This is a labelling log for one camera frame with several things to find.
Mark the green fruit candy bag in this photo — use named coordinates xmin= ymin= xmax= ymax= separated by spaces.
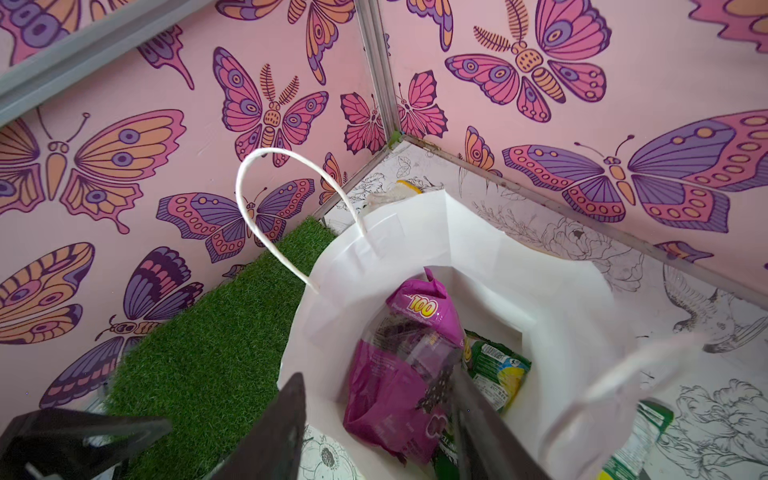
xmin=432 ymin=330 xmax=532 ymax=479

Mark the white paper bag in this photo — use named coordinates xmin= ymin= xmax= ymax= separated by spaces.
xmin=235 ymin=146 xmax=709 ymax=480

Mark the green artificial grass mat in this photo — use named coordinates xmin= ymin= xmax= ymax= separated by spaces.
xmin=106 ymin=251 xmax=305 ymax=479

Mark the grey work glove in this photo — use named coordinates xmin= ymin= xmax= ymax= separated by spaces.
xmin=365 ymin=180 xmax=423 ymax=211

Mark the green rainbow snack bag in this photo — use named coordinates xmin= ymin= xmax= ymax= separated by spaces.
xmin=598 ymin=400 xmax=674 ymax=480

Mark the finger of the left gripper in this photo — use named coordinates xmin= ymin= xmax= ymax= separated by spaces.
xmin=1 ymin=408 xmax=172 ymax=479

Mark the purple grape gummy bag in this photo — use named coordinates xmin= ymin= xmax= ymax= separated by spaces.
xmin=343 ymin=269 xmax=465 ymax=464

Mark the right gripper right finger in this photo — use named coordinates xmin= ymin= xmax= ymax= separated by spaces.
xmin=450 ymin=365 xmax=548 ymax=480

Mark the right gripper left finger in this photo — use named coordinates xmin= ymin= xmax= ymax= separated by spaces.
xmin=210 ymin=373 xmax=306 ymax=480

